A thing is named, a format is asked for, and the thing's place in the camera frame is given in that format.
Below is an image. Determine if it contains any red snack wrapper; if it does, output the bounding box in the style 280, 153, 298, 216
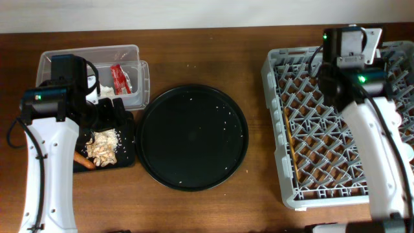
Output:
110, 64, 132, 95

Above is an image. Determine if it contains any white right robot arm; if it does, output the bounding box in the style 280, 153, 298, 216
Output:
307, 62, 413, 232

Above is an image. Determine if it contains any white tissue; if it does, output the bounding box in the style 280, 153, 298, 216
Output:
99, 85, 115, 98

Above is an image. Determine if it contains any grey dishwasher rack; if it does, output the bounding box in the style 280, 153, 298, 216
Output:
260, 40, 414, 211

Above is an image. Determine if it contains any nut shells and rice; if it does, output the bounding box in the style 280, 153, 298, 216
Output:
86, 129, 118, 167

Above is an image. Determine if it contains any clear plastic bin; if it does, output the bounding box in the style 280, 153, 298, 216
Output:
36, 45, 150, 111

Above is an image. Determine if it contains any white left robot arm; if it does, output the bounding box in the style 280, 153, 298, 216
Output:
16, 87, 125, 232

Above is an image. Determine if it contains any orange carrot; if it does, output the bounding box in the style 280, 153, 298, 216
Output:
74, 151, 96, 170

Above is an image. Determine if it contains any grey round plate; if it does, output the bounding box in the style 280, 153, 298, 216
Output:
387, 100, 413, 162

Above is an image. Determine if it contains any black rectangular tray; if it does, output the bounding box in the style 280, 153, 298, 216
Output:
73, 111, 135, 173

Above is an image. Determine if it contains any round black serving tray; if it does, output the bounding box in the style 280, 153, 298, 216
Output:
135, 84, 249, 192

